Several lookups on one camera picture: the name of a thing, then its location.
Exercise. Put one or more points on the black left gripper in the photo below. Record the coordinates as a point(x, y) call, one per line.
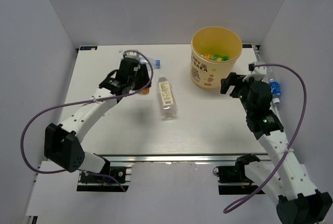
point(144, 80)

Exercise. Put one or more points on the blue label water bottle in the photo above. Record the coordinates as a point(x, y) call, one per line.
point(155, 63)

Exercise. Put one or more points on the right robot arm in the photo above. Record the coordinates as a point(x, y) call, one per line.
point(296, 198)

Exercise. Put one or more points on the clear white cap bottle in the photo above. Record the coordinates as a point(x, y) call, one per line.
point(168, 106)

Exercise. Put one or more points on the orange juice bottle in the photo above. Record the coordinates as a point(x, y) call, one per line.
point(145, 91)

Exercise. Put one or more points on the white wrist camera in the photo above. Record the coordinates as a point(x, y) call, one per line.
point(257, 71)
point(131, 54)

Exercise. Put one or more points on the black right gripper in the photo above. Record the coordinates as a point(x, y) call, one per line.
point(232, 79)

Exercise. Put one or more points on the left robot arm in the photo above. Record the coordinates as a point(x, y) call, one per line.
point(62, 143)

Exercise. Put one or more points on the green plastic bottle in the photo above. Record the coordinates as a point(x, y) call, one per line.
point(220, 58)

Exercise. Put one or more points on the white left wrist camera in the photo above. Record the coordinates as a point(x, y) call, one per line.
point(131, 54)

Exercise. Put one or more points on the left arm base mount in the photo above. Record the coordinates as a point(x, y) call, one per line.
point(115, 178)

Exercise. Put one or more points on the blue label bottle off table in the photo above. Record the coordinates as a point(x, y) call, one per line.
point(272, 82)

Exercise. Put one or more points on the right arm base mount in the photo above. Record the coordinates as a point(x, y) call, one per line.
point(230, 173)

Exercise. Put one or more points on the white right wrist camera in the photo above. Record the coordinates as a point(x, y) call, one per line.
point(257, 71)

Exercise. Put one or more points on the yellow capybara bin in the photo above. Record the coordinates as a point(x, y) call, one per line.
point(214, 52)

